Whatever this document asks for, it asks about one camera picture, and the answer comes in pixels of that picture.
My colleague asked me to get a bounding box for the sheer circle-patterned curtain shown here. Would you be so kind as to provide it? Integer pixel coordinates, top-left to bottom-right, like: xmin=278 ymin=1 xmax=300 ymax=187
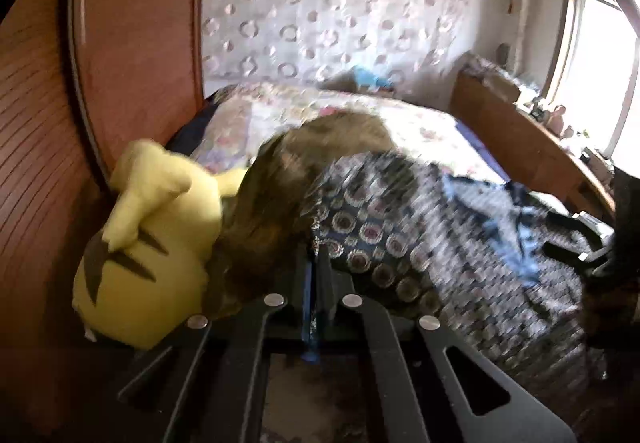
xmin=201 ymin=0 xmax=480 ymax=96

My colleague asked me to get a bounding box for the brown wooden wardrobe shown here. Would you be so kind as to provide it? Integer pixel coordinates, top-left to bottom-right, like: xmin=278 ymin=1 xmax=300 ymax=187
xmin=1 ymin=0 xmax=203 ymax=407

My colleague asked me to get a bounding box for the yellow Pikachu plush toy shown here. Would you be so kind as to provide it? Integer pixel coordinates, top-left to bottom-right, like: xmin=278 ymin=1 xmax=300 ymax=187
xmin=72 ymin=139 xmax=246 ymax=350

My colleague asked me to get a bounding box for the olive brown pillow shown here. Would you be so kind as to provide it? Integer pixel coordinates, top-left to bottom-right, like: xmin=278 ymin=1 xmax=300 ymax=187
xmin=203 ymin=112 xmax=396 ymax=319

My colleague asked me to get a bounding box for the bright window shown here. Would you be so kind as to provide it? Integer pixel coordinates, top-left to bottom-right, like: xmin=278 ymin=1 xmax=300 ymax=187
xmin=546 ymin=0 xmax=639 ymax=159

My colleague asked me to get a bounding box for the teal item behind bed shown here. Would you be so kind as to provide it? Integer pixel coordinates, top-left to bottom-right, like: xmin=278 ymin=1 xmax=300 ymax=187
xmin=352 ymin=66 xmax=395 ymax=92

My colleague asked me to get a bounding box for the floral bed quilt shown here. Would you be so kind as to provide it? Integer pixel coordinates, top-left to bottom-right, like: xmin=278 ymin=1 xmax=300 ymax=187
xmin=191 ymin=82 xmax=509 ymax=184

